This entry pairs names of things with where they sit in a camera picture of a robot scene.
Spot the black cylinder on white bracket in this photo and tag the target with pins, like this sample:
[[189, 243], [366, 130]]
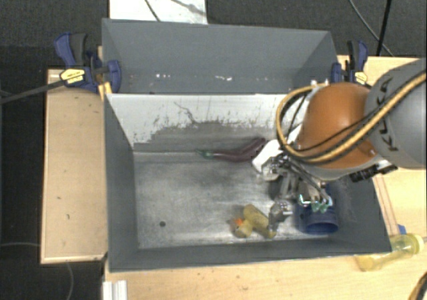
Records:
[[365, 175]]

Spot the yellow rubber duck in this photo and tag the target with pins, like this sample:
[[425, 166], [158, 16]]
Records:
[[253, 218]]

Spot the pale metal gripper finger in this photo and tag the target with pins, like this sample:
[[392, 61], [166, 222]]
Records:
[[275, 214]]

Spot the grey metal bin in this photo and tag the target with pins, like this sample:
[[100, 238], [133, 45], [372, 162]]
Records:
[[200, 192]]

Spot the pale wood board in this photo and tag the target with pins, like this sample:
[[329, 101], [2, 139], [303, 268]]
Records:
[[73, 158]]

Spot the blue cup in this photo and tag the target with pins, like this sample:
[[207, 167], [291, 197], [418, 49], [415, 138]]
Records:
[[318, 223]]

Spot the purple toy eggplant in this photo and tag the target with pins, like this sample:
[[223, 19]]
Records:
[[233, 155]]

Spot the clear yellow plastic bottle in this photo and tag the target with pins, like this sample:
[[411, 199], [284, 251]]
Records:
[[400, 245]]

